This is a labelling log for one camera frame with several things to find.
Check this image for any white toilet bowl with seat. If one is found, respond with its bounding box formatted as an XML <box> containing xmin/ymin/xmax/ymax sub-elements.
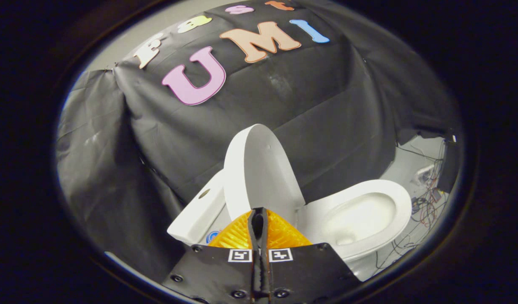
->
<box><xmin>299</xmin><ymin>179</ymin><xmax>412</xmax><ymax>281</ymax></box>

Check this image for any black backdrop cloth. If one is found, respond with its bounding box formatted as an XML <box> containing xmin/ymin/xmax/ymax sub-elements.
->
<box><xmin>56</xmin><ymin>0</ymin><xmax>462</xmax><ymax>283</ymax></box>

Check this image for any black electronics box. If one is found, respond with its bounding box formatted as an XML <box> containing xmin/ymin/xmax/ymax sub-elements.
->
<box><xmin>437</xmin><ymin>136</ymin><xmax>461</xmax><ymax>193</ymax></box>

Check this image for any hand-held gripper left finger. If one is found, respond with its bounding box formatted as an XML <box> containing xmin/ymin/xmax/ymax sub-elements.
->
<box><xmin>164</xmin><ymin>208</ymin><xmax>262</xmax><ymax>304</ymax></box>

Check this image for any tangle of thin floor cables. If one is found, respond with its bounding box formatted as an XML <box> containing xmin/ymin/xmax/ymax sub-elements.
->
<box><xmin>369</xmin><ymin>141</ymin><xmax>454</xmax><ymax>271</ymax></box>

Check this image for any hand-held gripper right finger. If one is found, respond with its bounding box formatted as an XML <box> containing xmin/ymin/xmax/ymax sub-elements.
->
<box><xmin>259</xmin><ymin>208</ymin><xmax>363</xmax><ymax>304</ymax></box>

